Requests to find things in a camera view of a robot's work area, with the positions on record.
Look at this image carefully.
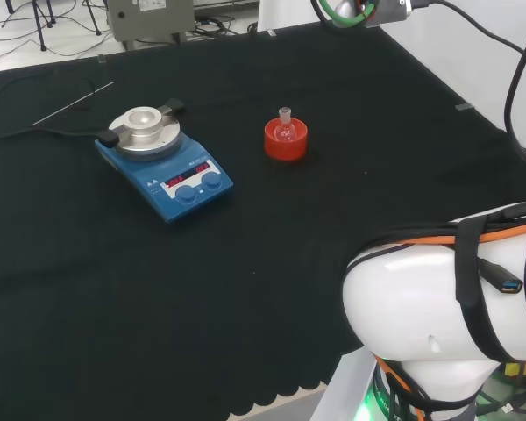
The clear glass round-bottom flask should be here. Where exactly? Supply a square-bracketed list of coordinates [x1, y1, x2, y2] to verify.
[274, 106, 297, 144]

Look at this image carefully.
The heater with blue base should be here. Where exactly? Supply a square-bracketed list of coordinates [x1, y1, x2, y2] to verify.
[94, 98, 236, 225]

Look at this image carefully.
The black bench cloth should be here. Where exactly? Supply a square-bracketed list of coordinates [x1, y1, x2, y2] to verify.
[0, 24, 526, 421]

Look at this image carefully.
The pale board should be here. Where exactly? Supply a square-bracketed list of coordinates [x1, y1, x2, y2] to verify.
[256, 0, 319, 32]

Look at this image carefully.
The thin glass rod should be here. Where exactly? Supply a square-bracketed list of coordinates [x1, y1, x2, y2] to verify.
[32, 81, 116, 126]

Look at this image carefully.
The grey metal box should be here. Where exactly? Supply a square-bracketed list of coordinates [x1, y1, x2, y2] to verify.
[104, 0, 199, 53]

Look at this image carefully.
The black plug with blue socket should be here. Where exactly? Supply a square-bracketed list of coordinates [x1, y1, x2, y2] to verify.
[476, 257, 525, 295]

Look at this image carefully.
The black tripod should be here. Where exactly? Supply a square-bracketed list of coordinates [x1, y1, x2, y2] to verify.
[4, 0, 59, 53]

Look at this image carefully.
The red round flask ring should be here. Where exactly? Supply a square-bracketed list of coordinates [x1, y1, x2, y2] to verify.
[263, 117, 310, 163]

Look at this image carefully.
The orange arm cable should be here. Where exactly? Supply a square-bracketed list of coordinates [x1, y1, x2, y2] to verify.
[392, 220, 526, 247]

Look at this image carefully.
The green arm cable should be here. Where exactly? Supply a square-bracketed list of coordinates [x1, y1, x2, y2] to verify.
[311, 0, 380, 28]

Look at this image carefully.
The black heater power cable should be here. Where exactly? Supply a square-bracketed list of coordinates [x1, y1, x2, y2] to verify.
[0, 125, 110, 142]

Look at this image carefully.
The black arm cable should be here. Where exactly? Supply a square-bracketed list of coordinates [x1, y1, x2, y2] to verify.
[414, 0, 526, 175]

